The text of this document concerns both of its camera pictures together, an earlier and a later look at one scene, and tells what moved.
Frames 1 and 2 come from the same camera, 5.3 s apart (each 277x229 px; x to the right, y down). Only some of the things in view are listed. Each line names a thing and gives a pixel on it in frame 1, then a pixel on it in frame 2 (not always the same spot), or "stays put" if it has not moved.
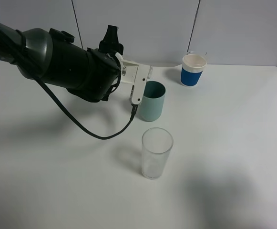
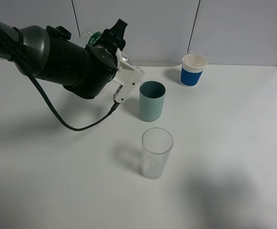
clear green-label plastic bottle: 150,73 → 90,36
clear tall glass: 156,143 stays put
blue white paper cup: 192,68 stays put
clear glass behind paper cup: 202,54 stays put
